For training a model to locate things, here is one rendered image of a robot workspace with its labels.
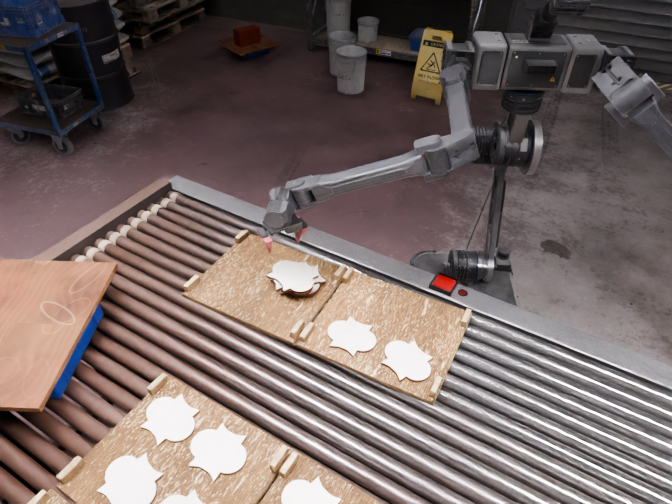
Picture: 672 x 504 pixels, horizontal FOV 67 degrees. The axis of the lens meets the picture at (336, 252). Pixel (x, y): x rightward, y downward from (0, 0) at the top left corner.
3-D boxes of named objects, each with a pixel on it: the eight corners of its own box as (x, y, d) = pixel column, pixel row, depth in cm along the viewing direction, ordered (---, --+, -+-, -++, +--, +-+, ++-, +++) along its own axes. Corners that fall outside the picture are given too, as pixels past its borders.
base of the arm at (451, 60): (467, 86, 170) (474, 49, 162) (470, 96, 164) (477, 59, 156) (441, 85, 171) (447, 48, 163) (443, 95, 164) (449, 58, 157)
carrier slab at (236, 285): (247, 235, 185) (246, 231, 184) (348, 272, 170) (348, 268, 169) (182, 297, 161) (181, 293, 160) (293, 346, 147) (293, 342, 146)
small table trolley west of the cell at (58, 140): (49, 111, 459) (6, 2, 399) (117, 129, 435) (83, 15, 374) (-12, 142, 416) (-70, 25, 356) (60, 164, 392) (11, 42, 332)
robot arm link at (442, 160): (486, 168, 129) (478, 134, 123) (432, 182, 133) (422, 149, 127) (470, 91, 162) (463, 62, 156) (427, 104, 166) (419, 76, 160)
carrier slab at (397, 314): (351, 273, 170) (351, 269, 169) (471, 316, 156) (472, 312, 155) (297, 347, 147) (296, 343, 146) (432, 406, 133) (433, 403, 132)
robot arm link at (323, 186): (450, 166, 136) (440, 131, 130) (451, 178, 132) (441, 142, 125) (303, 203, 150) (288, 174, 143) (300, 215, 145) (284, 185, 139)
